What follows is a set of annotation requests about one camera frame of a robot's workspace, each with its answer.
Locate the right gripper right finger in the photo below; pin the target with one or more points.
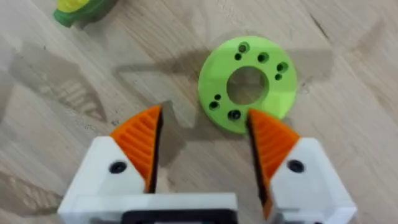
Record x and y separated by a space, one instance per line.
289 168

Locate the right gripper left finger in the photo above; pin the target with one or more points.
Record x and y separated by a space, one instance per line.
130 155

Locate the green disc with holes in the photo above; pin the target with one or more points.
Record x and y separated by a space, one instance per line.
217 77

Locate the green and yellow toy vegetable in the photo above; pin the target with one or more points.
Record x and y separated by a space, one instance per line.
77 11

